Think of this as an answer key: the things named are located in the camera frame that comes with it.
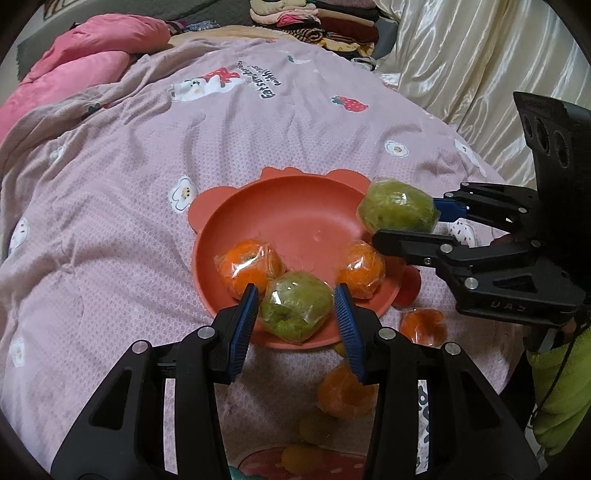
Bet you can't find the grey headboard cover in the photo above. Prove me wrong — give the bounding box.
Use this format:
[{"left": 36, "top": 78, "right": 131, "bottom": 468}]
[{"left": 17, "top": 0, "right": 256, "bottom": 82}]

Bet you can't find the mauve patterned quilt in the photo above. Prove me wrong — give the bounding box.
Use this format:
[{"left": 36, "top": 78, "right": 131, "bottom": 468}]
[{"left": 1, "top": 39, "right": 501, "bottom": 468}]

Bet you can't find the green sleeve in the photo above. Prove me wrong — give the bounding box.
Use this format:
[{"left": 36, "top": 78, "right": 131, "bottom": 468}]
[{"left": 527, "top": 328, "right": 590, "bottom": 457}]

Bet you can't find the pink blanket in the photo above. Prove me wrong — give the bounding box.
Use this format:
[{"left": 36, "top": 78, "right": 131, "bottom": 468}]
[{"left": 1, "top": 13, "right": 171, "bottom": 138}]

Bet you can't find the pile of folded clothes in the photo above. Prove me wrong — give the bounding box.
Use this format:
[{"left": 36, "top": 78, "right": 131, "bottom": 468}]
[{"left": 249, "top": 0, "right": 399, "bottom": 71}]

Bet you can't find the green fruit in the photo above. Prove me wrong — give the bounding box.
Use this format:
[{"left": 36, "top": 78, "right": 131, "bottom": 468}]
[
  {"left": 358, "top": 178, "right": 440, "bottom": 234},
  {"left": 259, "top": 271, "right": 334, "bottom": 344}
]

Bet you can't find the orange bear-shaped plate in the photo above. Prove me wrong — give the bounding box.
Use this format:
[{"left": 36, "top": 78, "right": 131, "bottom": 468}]
[{"left": 186, "top": 166, "right": 423, "bottom": 351}]

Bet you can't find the person's hand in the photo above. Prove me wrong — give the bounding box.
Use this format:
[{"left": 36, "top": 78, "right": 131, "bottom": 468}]
[{"left": 490, "top": 234, "right": 514, "bottom": 246}]

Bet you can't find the wrapped orange in plate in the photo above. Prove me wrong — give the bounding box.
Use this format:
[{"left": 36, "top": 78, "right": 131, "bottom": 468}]
[
  {"left": 214, "top": 238, "right": 287, "bottom": 299},
  {"left": 335, "top": 240, "right": 387, "bottom": 300}
]

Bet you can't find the cream satin curtain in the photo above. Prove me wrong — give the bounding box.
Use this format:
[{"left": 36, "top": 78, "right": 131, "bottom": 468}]
[{"left": 377, "top": 1, "right": 590, "bottom": 188}]

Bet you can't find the wall painting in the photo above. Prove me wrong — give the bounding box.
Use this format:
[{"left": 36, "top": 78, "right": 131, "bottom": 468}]
[{"left": 43, "top": 0, "right": 84, "bottom": 21}]

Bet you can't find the orange fruit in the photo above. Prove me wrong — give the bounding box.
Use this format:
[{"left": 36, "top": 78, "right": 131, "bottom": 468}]
[
  {"left": 400, "top": 309, "right": 448, "bottom": 347},
  {"left": 317, "top": 361, "right": 379, "bottom": 420}
]

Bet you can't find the small tan longan fruit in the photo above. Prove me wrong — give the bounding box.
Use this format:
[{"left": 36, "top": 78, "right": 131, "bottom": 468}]
[
  {"left": 280, "top": 444, "right": 324, "bottom": 475},
  {"left": 332, "top": 342, "right": 346, "bottom": 358},
  {"left": 298, "top": 411, "right": 338, "bottom": 445}
]

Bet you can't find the beige bed sheet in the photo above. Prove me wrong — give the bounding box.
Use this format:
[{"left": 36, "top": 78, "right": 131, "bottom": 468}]
[{"left": 168, "top": 23, "right": 297, "bottom": 47}]

